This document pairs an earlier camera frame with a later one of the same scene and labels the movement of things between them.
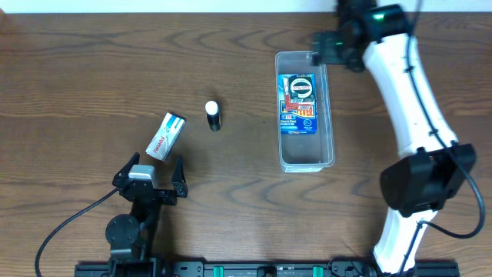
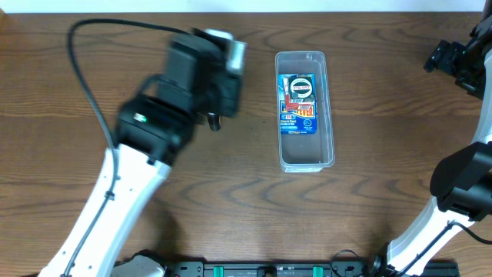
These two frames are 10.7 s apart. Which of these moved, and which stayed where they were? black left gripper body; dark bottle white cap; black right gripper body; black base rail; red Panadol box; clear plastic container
Moved: black left gripper body; black right gripper body
Stayed: dark bottle white cap; black base rail; clear plastic container; red Panadol box
